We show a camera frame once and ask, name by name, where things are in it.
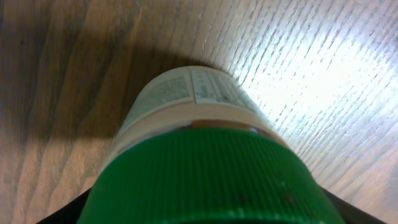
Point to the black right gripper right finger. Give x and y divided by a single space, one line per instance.
351 214

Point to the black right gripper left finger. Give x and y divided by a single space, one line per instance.
70 213

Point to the green lid white jar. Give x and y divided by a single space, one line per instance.
195 148

